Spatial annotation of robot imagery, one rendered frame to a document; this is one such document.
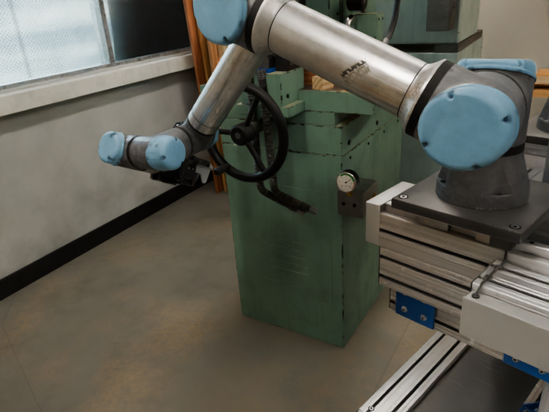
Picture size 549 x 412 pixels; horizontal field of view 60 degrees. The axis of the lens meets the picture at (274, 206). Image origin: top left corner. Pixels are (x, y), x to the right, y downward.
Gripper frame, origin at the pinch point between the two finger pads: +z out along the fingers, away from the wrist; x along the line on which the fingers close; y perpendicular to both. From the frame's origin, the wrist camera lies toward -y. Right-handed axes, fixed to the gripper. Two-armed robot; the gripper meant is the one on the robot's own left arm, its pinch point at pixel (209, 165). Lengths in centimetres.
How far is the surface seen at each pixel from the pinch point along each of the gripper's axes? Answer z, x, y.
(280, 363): 42, 8, 61
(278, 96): 4.8, 17.0, -21.0
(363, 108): 16.2, 37.5, -20.7
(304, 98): 14.4, 19.4, -23.4
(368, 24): 34, 27, -53
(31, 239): 25, -121, 36
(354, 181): 19.8, 36.2, -0.8
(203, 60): 100, -104, -76
